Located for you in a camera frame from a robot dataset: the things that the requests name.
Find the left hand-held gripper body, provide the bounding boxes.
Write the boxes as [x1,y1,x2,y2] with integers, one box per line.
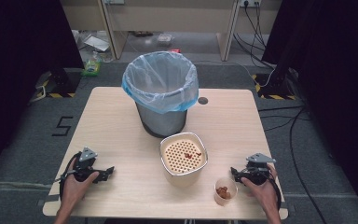
[70,147,107,184]

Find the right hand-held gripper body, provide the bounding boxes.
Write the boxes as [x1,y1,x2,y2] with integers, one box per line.
[238,152,277,187]

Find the brown food scraps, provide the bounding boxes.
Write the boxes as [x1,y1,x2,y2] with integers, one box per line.
[215,185,232,200]

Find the clear plastic cup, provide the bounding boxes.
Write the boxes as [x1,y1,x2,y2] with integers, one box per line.
[213,176,239,207]

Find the square metal container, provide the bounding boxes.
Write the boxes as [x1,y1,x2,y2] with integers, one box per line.
[159,132,209,189]

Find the beige perforated strainer insert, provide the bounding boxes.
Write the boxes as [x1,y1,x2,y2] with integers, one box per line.
[162,137,207,175]

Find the grey metal trash can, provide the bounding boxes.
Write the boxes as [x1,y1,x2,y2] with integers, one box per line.
[135,102,188,139]

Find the person's right hand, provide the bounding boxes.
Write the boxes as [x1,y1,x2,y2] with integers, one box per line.
[241,163,282,216]

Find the person's left hand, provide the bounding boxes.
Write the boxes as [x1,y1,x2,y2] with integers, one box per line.
[60,159,101,213]

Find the red food scraps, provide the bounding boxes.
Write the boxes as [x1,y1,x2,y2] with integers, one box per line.
[183,151,202,160]

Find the black stand base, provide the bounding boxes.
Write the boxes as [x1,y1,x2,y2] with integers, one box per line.
[35,67,82,99]
[251,72,297,101]

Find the green packet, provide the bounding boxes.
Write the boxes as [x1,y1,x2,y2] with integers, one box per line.
[80,51,103,77]

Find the blue plastic bin liner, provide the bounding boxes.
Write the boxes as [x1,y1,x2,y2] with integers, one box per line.
[121,50,200,115]

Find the black curtain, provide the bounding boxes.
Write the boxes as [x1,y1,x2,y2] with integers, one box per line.
[261,0,358,216]
[0,0,85,185]

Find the white plastic sheet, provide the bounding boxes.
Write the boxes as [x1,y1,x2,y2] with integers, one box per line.
[83,34,111,53]

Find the clear plastic box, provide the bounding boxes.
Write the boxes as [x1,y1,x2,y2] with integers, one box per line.
[156,33,174,45]

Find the beige wooden desk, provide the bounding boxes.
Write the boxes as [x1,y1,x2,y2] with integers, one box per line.
[59,0,283,63]

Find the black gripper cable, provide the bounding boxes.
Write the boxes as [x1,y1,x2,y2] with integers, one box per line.
[266,169,283,213]
[54,151,83,202]

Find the black floor cable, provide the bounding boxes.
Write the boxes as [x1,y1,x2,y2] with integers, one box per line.
[257,105,328,224]

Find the white floor cable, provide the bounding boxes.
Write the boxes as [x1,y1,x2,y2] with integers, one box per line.
[195,59,277,89]

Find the black hanging cables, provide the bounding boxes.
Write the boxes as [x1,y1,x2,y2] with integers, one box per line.
[232,2,276,70]

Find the white wall socket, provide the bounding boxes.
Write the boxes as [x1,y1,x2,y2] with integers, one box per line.
[239,0,262,8]

